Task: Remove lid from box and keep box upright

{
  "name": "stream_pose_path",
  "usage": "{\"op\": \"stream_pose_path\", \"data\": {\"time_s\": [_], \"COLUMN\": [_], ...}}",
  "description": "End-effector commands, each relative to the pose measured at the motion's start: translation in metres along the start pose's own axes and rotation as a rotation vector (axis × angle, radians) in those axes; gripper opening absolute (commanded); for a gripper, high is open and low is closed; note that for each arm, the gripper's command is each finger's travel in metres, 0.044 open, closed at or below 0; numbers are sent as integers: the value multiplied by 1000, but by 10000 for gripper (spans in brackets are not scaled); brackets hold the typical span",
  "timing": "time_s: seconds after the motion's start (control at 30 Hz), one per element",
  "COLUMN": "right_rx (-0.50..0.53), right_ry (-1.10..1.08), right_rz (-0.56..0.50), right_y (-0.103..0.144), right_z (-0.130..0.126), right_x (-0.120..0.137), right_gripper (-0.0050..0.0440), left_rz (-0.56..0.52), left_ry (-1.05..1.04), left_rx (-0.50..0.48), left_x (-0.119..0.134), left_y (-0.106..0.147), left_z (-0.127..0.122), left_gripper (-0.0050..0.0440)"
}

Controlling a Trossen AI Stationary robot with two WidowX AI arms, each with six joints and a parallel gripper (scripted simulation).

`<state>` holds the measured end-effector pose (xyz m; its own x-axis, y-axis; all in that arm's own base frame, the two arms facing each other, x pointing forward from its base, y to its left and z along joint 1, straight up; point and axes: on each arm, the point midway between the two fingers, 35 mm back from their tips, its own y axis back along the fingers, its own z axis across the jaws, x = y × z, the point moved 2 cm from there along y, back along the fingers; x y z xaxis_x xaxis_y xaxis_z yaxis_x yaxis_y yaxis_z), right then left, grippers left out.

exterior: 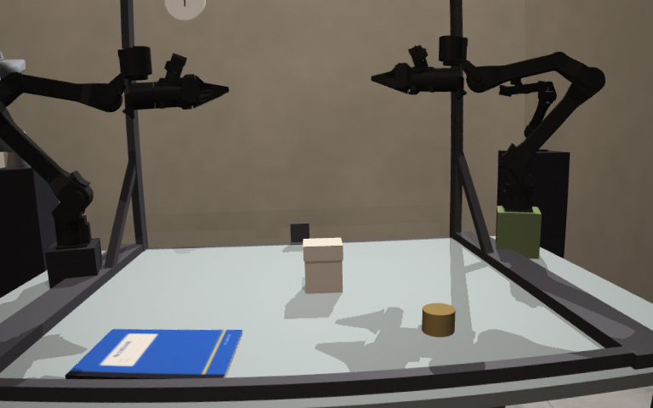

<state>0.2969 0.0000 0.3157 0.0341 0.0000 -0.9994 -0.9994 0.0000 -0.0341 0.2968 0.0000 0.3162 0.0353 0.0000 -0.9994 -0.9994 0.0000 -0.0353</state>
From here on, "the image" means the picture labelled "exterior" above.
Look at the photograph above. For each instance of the blue notebook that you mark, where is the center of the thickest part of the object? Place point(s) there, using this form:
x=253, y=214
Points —
x=160, y=354

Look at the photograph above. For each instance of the brown cylinder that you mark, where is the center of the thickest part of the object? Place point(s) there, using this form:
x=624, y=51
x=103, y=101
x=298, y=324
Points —
x=438, y=319

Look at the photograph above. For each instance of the brown open-top box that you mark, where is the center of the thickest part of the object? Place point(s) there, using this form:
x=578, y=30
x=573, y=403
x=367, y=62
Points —
x=323, y=276

